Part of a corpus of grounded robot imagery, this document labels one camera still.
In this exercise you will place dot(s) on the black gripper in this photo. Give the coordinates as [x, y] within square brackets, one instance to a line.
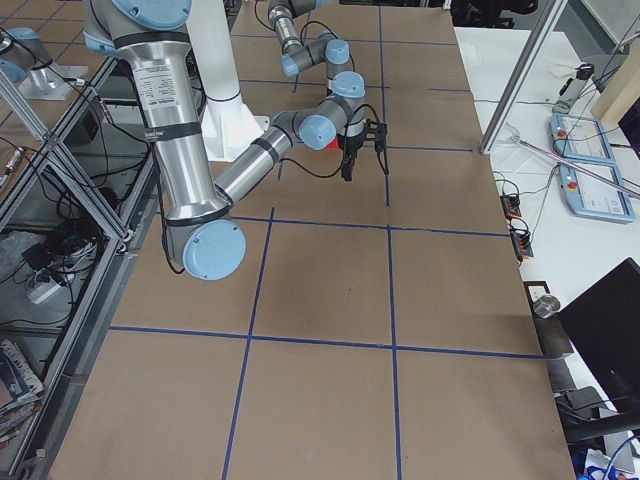
[352, 148]

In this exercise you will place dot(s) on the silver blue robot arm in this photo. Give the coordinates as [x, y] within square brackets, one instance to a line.
[198, 234]
[310, 40]

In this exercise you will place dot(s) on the upper teach pendant tablet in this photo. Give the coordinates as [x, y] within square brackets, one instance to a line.
[580, 138]

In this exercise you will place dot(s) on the teach pendant tablet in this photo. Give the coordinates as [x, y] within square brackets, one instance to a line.
[591, 198]
[580, 138]

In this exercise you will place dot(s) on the lower teach pendant tablet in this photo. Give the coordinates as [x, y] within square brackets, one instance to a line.
[591, 198]

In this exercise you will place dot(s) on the small metal cup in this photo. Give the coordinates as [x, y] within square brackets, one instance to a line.
[546, 306]

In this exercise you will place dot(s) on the black monitor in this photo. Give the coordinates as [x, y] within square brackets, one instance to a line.
[603, 324]

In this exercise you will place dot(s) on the white power strip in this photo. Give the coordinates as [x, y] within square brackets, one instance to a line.
[42, 291]

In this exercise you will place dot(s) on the stack of magazines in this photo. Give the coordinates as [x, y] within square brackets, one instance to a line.
[21, 391]

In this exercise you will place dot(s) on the white pedestal column base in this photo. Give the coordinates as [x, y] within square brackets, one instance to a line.
[228, 125]

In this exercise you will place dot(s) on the aluminium frame post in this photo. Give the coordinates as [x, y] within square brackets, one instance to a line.
[544, 26]

